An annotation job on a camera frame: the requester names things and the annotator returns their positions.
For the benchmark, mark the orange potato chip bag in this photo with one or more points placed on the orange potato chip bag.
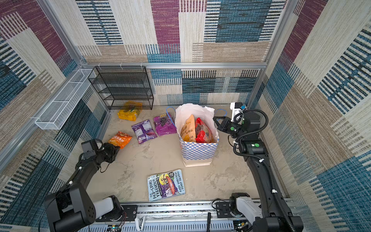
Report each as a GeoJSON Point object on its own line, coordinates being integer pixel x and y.
{"type": "Point", "coordinates": [188, 132]}

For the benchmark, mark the white wire wall basket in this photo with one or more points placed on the white wire wall basket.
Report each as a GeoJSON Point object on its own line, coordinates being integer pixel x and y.
{"type": "Point", "coordinates": [59, 110]}

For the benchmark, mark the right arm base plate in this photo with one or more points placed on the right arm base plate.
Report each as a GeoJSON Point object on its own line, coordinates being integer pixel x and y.
{"type": "Point", "coordinates": [229, 209]}

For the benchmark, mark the colourful treehouse book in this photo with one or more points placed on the colourful treehouse book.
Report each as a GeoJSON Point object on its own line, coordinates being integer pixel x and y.
{"type": "Point", "coordinates": [165, 185]}

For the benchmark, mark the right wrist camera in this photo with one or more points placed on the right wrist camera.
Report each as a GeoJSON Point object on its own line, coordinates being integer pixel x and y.
{"type": "Point", "coordinates": [237, 109]}

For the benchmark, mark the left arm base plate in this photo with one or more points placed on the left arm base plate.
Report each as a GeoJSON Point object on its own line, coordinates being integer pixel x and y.
{"type": "Point", "coordinates": [127, 213]}

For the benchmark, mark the red fruit jelly bag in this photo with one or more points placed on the red fruit jelly bag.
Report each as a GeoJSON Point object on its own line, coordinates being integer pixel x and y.
{"type": "Point", "coordinates": [203, 133]}

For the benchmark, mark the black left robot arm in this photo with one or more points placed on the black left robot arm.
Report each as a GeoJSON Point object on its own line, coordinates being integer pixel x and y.
{"type": "Point", "coordinates": [70, 208]}

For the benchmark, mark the orange corn chip bag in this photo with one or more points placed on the orange corn chip bag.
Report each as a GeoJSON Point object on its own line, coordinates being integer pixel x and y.
{"type": "Point", "coordinates": [120, 139]}

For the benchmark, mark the purple grape jelly bag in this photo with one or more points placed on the purple grape jelly bag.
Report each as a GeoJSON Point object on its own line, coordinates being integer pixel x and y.
{"type": "Point", "coordinates": [164, 125]}

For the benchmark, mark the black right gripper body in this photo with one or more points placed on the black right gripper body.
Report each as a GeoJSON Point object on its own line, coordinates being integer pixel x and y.
{"type": "Point", "coordinates": [229, 127]}

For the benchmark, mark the aluminium front rail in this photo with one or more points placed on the aluminium front rail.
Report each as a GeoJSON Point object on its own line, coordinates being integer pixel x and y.
{"type": "Point", "coordinates": [175, 216]}

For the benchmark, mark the black mesh shelf rack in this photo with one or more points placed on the black mesh shelf rack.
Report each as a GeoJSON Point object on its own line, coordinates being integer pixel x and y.
{"type": "Point", "coordinates": [123, 87]}

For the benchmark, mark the purple berry snack bag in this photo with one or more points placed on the purple berry snack bag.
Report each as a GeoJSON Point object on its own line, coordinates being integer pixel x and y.
{"type": "Point", "coordinates": [144, 131]}

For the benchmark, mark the yellow snack pack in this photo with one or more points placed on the yellow snack pack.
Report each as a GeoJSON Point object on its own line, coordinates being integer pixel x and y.
{"type": "Point", "coordinates": [130, 111]}

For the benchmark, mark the blue checkered paper bag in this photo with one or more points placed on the blue checkered paper bag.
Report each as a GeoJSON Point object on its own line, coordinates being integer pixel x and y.
{"type": "Point", "coordinates": [193, 153]}

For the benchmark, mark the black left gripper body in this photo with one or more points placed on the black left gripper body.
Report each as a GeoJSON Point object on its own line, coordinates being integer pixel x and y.
{"type": "Point", "coordinates": [108, 152]}

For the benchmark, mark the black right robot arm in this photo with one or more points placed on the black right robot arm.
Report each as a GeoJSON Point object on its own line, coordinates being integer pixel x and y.
{"type": "Point", "coordinates": [273, 214]}

